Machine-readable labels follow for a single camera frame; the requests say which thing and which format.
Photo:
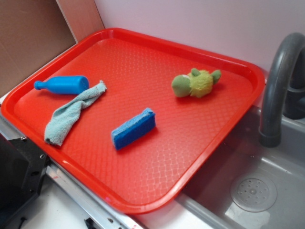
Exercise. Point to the blue sponge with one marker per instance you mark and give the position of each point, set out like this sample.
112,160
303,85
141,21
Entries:
133,129

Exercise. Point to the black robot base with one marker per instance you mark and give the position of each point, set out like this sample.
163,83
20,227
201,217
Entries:
22,169

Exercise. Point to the brown cardboard panel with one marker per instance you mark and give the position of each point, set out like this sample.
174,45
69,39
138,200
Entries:
32,33

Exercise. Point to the blue plastic bottle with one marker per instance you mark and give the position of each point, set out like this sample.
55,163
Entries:
64,84

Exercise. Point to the light blue cloth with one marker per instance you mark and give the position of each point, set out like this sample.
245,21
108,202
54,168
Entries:
66,116

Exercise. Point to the green plush animal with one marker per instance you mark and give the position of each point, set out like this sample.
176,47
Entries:
197,83

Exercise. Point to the red plastic tray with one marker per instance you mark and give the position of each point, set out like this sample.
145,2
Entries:
138,71

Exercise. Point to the grey toy faucet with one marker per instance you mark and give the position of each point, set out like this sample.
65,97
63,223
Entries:
284,94

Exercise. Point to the grey toy sink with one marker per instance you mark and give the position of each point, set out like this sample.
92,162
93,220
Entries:
244,185

